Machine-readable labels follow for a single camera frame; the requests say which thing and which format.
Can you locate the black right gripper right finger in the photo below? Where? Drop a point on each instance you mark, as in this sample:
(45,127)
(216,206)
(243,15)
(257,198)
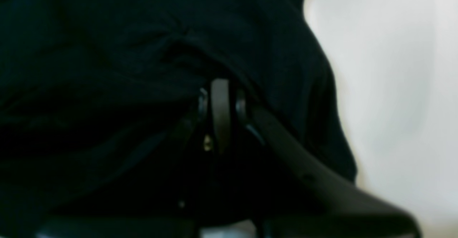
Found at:
(344,211)

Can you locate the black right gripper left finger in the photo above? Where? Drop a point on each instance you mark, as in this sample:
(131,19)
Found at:
(157,198)

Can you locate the black T-shirt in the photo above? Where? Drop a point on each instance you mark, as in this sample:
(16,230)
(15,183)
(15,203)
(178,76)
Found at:
(89,87)

